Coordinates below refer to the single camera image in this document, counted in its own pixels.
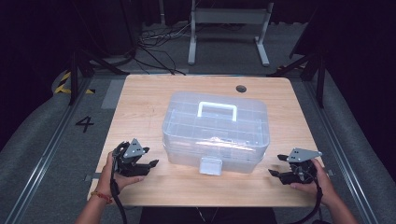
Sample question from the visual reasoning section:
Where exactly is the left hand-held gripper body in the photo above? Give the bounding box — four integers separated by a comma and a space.
112, 137, 150, 178

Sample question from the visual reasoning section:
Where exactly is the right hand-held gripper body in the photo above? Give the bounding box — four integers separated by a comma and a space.
281, 147, 323, 186

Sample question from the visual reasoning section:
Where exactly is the clear plastic storage box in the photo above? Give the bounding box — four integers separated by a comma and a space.
161, 91, 271, 177

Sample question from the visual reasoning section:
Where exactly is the person's right hand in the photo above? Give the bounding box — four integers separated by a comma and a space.
290, 159, 337, 207

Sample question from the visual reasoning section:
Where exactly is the person's left hand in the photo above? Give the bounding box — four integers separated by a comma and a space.
95, 151, 146, 197

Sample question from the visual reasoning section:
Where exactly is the black metal stand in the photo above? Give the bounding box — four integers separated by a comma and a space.
68, 49, 131, 106
266, 50, 328, 109

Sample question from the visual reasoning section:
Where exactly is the white metal stand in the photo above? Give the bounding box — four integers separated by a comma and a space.
187, 0, 276, 67

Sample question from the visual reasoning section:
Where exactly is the right hand-held gripper black cable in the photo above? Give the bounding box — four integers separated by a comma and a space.
289, 176, 324, 224

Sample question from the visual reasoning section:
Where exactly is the hand-held gripper black cable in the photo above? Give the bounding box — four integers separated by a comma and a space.
289, 176, 324, 224
109, 178, 128, 224

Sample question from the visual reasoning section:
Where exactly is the left hand-held gripper black cable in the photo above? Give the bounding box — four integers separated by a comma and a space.
109, 178, 128, 224

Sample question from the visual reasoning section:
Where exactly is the orange cord bracelet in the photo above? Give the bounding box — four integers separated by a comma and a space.
90, 190, 114, 205

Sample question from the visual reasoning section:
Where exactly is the grey metal floor rail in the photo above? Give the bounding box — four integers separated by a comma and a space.
303, 79, 379, 224
4, 77, 92, 224

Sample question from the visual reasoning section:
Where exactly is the bundle of black floor cables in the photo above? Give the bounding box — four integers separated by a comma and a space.
135, 21, 191, 76

